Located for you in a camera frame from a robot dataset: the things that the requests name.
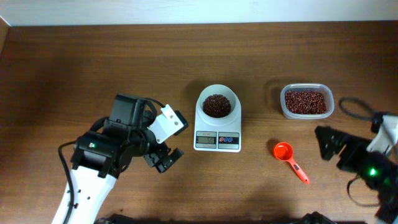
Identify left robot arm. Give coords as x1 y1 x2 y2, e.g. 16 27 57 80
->
52 94 188 223

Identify white round bowl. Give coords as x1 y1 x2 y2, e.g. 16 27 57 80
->
196 84 241 120

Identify orange measuring scoop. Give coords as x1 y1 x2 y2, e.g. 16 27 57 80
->
273 142 310 185

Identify adzuki beans in bowl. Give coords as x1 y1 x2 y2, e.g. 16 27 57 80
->
202 94 231 118

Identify clear plastic food container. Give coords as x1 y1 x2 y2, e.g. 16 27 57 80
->
280 83 335 119

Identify left black cable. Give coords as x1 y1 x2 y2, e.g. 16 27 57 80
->
57 140 78 224

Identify black cable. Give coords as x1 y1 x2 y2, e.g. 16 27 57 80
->
57 140 78 224
338 96 398 208

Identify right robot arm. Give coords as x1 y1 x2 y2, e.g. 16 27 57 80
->
315 126 397 223

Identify white digital kitchen scale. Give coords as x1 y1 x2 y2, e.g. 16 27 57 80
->
193 90 242 153

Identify red adzuki beans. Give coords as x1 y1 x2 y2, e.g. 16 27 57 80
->
284 91 326 114

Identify right black cable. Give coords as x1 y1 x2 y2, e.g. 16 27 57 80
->
338 96 398 208

